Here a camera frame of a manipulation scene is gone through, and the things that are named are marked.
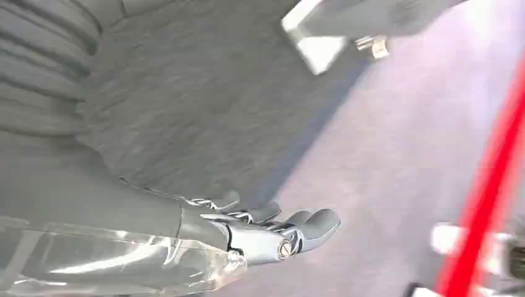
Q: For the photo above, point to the grey metal fitting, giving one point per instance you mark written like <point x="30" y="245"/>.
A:
<point x="508" y="254"/>

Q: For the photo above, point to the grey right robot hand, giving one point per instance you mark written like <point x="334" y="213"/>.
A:
<point x="184" y="102"/>

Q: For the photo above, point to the red bar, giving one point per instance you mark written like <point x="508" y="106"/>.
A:
<point x="488" y="196"/>

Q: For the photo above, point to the clear plastic cover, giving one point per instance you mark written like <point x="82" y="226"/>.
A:
<point x="123" y="262"/>

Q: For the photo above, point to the white block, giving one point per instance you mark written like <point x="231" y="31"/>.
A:
<point x="446" y="238"/>

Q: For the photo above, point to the ribbed grey right arm sleeve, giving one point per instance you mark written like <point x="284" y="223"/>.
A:
<point x="41" y="61"/>

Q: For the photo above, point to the small silver metal bracket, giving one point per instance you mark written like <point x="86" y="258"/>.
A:
<point x="375" y="44"/>

